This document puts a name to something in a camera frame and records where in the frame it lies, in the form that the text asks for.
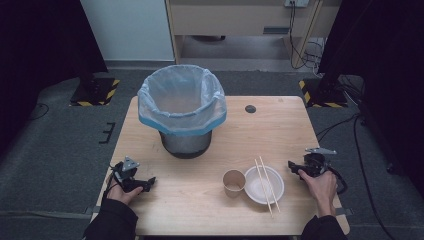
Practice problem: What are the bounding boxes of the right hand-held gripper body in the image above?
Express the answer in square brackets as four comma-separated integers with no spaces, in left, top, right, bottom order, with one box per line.
[301,147,338,178]

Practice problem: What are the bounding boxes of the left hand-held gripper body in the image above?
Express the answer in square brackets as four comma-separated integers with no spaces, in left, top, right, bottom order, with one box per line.
[112,155,146,193]

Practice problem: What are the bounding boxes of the white disposable bowl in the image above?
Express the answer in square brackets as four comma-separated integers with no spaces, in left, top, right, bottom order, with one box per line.
[243,165,286,205]

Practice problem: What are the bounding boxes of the grey metal trash can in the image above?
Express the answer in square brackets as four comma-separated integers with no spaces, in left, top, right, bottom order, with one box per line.
[159,129,213,160]

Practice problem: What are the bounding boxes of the translucent blue bin liner bag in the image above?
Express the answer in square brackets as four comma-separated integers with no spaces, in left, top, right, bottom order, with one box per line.
[137,63,228,137]

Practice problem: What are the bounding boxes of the person's left hand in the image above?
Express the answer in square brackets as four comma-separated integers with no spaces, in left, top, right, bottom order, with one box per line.
[106,185,145,206]

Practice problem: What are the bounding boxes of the person's right hand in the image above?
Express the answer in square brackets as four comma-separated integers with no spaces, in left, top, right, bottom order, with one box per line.
[297,168,339,218]

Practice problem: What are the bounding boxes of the brown paper cup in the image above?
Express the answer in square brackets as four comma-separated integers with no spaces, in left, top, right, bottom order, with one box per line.
[222,168,247,199]

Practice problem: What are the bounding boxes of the black stand base hazard stripes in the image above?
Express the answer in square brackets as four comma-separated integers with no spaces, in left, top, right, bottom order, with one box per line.
[298,77,350,109]
[69,77,121,107]

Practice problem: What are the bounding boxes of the black curtain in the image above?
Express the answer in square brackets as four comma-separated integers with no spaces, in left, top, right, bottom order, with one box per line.
[0,0,109,158]
[317,0,424,198]

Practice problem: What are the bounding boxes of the grey power outlet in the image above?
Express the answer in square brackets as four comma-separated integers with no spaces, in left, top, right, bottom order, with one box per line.
[283,0,310,9]

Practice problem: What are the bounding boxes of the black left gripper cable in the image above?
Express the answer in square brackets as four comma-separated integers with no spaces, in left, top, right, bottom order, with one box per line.
[102,164,118,202]

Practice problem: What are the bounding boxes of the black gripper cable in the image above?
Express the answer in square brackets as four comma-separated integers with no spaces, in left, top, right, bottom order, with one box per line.
[102,164,118,202]
[327,165,349,195]

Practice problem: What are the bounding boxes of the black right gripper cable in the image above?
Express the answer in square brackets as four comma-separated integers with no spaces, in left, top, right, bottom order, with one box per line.
[327,165,349,195]

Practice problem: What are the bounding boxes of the long black floor cable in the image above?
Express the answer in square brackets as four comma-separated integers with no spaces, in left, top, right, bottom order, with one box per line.
[315,112,398,240]

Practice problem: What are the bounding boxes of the thin black floor cable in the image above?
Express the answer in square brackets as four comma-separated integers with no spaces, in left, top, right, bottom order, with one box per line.
[27,102,51,122]

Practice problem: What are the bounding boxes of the tangle of floor cables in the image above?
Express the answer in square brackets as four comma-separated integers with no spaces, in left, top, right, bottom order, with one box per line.
[299,39,325,75]

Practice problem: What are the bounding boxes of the black hanging power cable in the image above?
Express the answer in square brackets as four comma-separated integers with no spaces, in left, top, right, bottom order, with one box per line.
[288,2,303,70]

